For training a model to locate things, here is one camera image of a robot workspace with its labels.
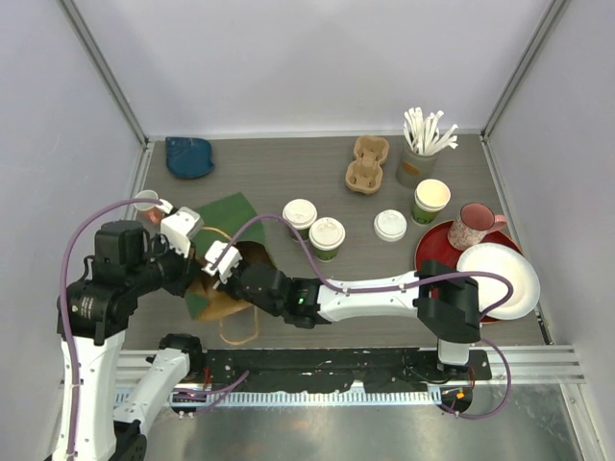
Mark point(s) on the cardboard cup carrier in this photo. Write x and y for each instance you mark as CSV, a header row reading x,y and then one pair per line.
x,y
364,174

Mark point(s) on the small copper cup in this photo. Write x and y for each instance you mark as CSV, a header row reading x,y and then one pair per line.
x,y
151,206

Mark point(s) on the white cup lid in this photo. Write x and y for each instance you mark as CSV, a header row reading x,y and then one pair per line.
x,y
327,234
300,213

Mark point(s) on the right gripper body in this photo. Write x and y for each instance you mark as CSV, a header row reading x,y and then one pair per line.
x,y
235,288

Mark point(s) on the white plate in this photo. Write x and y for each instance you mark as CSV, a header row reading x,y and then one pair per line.
x,y
503,261

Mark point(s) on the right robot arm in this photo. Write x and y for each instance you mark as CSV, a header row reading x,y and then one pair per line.
x,y
443,300

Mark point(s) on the blue ceramic dish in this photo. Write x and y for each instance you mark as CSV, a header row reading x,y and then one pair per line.
x,y
188,157

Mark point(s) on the white wrapped straws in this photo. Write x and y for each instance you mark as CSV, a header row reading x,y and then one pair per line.
x,y
422,133

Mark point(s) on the pink speckled mug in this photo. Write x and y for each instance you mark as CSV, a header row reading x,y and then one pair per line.
x,y
472,224

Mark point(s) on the stack of white lids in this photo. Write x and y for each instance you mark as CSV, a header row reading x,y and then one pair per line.
x,y
390,225

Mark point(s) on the grey straw holder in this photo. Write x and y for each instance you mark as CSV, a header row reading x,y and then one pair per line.
x,y
413,168

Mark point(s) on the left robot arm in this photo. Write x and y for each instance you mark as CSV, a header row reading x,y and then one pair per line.
x,y
94,313

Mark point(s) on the stack of green cups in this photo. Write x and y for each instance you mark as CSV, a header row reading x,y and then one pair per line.
x,y
430,197

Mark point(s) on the green paper bag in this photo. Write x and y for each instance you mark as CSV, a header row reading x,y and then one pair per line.
x,y
237,321

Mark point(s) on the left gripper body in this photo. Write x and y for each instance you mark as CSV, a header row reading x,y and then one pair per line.
x,y
163,266

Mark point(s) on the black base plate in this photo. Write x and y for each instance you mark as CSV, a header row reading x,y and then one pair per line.
x,y
328,370

